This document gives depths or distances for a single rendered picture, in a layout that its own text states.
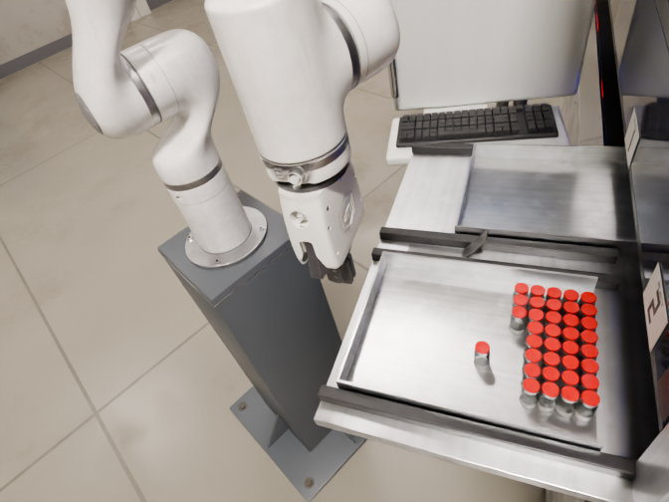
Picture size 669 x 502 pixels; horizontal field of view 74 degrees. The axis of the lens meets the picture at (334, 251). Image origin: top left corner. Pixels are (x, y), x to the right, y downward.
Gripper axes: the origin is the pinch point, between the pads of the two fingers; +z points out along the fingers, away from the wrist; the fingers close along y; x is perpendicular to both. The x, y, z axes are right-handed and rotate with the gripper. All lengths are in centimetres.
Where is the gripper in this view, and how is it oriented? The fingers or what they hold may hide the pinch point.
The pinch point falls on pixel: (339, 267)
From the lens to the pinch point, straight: 54.2
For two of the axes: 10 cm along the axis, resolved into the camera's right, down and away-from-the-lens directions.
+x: -9.3, -1.1, 3.6
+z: 2.0, 6.8, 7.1
